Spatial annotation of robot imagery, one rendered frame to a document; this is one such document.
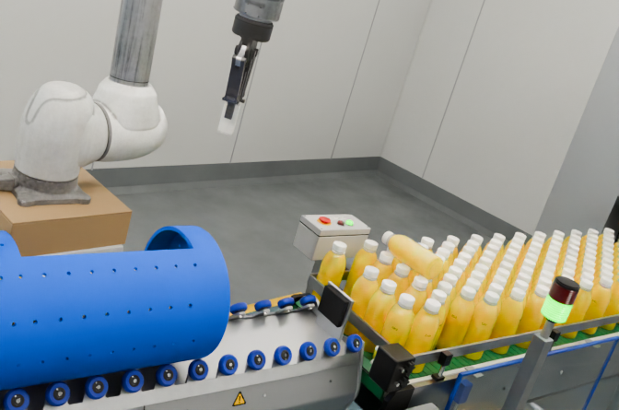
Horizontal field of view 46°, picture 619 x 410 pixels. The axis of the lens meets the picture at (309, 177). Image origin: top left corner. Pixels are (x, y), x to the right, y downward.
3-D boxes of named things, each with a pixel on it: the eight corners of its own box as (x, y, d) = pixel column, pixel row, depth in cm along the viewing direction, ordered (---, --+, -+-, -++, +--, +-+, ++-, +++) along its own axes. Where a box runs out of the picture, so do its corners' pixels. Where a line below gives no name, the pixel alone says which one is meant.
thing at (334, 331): (310, 322, 195) (323, 281, 191) (318, 322, 196) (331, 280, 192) (333, 344, 188) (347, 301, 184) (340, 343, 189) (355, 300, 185)
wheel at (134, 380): (145, 384, 148) (149, 384, 147) (126, 397, 145) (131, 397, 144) (134, 365, 148) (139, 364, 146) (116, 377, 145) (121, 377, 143)
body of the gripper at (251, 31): (241, 9, 144) (229, 55, 147) (231, 13, 136) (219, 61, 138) (277, 21, 143) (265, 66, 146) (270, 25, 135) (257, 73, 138)
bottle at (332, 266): (330, 314, 208) (348, 256, 203) (306, 305, 209) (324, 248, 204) (334, 304, 215) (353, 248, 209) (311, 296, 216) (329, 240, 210)
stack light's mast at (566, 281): (527, 331, 186) (550, 275, 181) (541, 328, 190) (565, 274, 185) (546, 345, 181) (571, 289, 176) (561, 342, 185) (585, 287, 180)
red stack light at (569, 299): (543, 293, 182) (548, 279, 181) (557, 291, 186) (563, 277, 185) (564, 307, 178) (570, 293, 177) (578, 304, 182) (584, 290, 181)
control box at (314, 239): (292, 244, 221) (301, 214, 217) (342, 241, 233) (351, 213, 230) (311, 261, 213) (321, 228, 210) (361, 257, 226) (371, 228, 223)
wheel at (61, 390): (72, 397, 139) (75, 397, 137) (51, 411, 136) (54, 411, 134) (61, 376, 138) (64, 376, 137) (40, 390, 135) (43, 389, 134)
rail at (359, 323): (306, 284, 210) (309, 275, 209) (309, 283, 211) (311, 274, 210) (399, 366, 182) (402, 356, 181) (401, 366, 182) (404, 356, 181)
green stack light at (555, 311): (535, 310, 184) (543, 293, 182) (550, 308, 188) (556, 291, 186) (555, 324, 179) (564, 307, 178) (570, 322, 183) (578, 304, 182)
